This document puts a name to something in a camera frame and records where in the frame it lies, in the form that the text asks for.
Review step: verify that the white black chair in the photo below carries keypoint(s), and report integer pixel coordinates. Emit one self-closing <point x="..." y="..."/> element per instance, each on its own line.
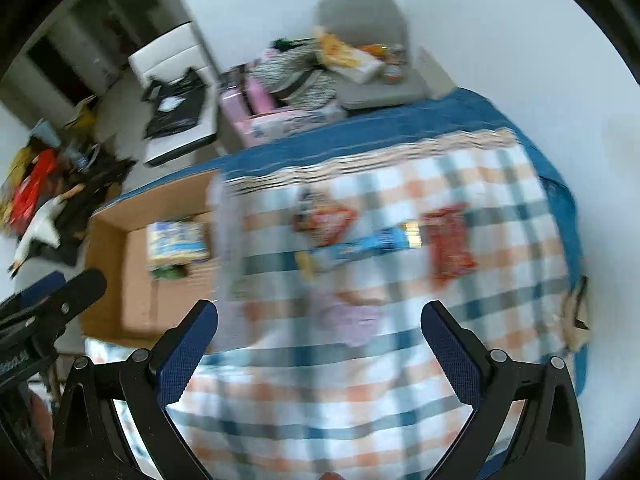
<point x="167" y="58"/>

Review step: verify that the orange cartoon snack bag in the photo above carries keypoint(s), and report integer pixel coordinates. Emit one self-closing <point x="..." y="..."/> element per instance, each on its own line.
<point x="322" y="219"/>

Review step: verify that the yellow orange snack bag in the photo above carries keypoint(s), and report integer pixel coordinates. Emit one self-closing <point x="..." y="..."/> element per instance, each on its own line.
<point x="345" y="60"/>

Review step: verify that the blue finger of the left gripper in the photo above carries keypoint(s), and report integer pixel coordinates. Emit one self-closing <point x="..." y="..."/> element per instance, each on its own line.
<point x="60" y="307"/>
<point x="42" y="289"/>

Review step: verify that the red plastic bag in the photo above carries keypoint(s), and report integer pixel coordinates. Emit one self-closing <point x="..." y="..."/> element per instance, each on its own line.
<point x="26" y="180"/>

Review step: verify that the red snack packet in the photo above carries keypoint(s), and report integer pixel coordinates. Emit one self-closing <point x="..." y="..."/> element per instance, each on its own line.
<point x="445" y="234"/>

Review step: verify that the grey upholstered chair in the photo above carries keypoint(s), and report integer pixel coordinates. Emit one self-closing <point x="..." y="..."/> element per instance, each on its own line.
<point x="373" y="26"/>

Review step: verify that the plaid blue tablecloth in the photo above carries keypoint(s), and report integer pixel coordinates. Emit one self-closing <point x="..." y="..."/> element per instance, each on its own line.
<point x="278" y="397"/>

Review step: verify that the pink suitcase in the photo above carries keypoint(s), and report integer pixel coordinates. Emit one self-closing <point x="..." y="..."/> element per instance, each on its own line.
<point x="243" y="99"/>

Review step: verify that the blue Nestle sachet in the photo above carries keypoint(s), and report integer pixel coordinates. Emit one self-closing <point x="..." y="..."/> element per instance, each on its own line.
<point x="404" y="236"/>

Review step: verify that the black plastic bag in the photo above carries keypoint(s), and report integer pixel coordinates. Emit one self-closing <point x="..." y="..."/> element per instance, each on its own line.
<point x="176" y="106"/>

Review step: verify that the purple cloth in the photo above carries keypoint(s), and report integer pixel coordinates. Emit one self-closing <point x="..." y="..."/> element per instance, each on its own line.
<point x="351" y="321"/>

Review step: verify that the brown cardboard box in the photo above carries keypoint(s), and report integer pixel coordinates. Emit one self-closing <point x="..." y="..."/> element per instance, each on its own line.
<point x="137" y="308"/>

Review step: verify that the white flat board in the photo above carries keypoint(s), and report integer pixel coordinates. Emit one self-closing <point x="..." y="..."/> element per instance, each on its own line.
<point x="438" y="81"/>

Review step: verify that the patterned grey tote bag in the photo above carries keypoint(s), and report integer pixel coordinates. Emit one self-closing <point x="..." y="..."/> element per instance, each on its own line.
<point x="296" y="77"/>

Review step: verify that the green wet wipes pack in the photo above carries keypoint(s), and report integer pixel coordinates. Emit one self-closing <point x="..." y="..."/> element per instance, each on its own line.
<point x="169" y="272"/>

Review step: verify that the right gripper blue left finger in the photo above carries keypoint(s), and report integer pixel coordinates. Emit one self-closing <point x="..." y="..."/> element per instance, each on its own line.
<point x="180" y="349"/>

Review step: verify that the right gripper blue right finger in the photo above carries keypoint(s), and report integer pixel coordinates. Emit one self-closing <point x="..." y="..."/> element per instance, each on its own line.
<point x="444" y="336"/>

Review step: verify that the white goose plush toy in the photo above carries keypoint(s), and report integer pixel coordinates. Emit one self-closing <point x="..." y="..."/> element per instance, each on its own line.
<point x="42" y="229"/>

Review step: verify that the yellow white tissue pack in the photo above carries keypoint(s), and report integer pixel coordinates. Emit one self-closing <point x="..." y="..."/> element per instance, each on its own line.
<point x="176" y="242"/>

